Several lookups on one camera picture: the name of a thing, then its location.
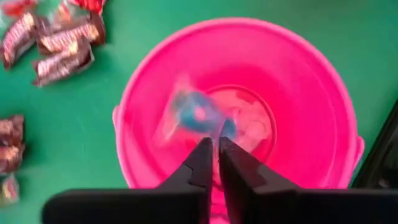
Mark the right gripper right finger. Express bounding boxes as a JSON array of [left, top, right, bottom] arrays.
[[218, 136, 398, 224]]

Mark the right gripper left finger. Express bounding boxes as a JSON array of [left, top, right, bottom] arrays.
[[41, 136, 215, 224]]

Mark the blue candy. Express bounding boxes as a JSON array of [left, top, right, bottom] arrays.
[[152, 74, 239, 150]]

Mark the red candy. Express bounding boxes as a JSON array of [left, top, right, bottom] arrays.
[[0, 0, 38, 18]]

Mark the green table mat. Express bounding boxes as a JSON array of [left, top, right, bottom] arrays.
[[0, 0, 398, 224]]

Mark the pink plastic bucket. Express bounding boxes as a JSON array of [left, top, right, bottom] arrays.
[[111, 17, 366, 224]]

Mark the black table frame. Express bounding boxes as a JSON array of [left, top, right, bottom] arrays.
[[351, 98, 398, 190]]

